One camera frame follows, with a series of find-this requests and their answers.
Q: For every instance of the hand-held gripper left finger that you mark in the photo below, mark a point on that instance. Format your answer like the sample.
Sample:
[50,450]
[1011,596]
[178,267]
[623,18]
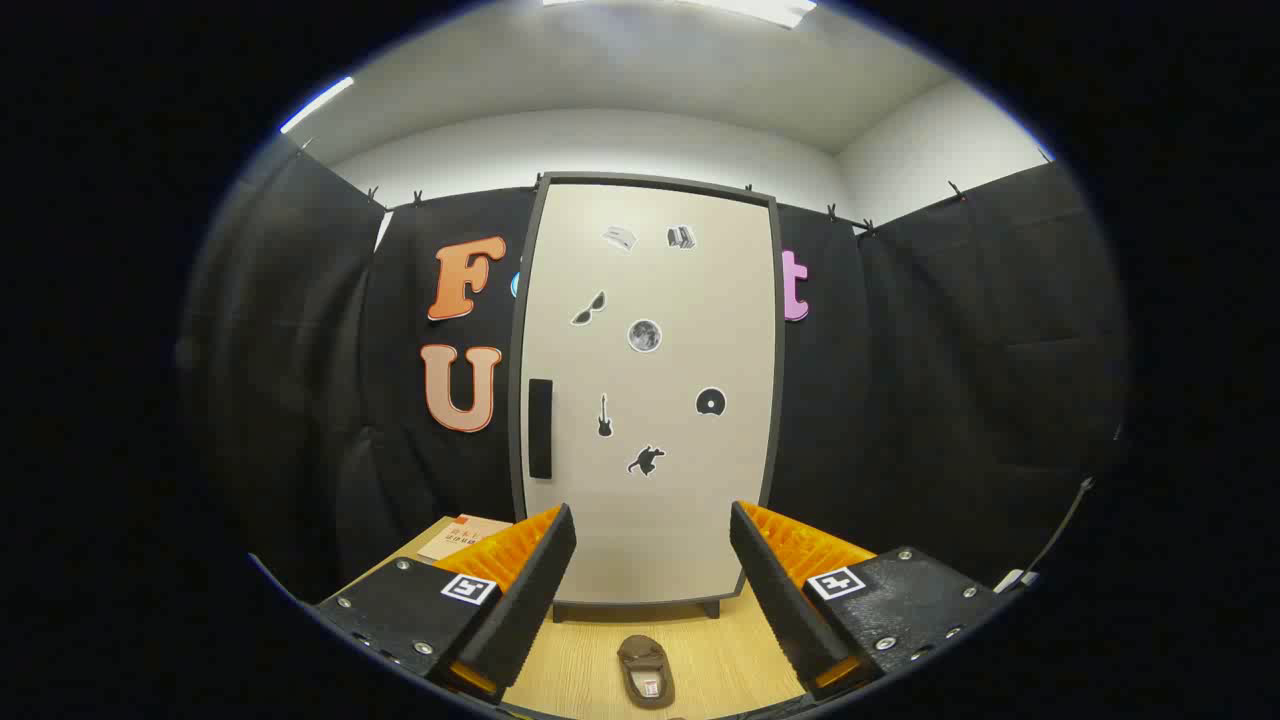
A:
[530,600]

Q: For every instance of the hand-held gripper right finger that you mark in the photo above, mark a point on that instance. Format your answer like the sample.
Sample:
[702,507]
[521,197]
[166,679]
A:
[780,600]

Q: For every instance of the brown fuzzy shoe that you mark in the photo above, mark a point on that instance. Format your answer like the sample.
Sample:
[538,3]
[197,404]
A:
[645,660]

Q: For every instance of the white shoe cabinet door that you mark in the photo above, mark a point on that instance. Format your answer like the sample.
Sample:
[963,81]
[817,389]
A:
[650,520]

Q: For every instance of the dark grey shoe cabinet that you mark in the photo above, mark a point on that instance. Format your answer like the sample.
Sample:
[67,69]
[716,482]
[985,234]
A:
[650,179]

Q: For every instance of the white flat object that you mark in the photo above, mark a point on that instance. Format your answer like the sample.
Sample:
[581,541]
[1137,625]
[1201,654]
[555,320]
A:
[1015,579]

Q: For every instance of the black backdrop cloth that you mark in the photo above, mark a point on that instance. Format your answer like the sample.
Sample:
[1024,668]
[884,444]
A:
[950,400]

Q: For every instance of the ceiling light strip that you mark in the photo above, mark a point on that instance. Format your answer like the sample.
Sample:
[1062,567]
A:
[317,104]
[760,10]

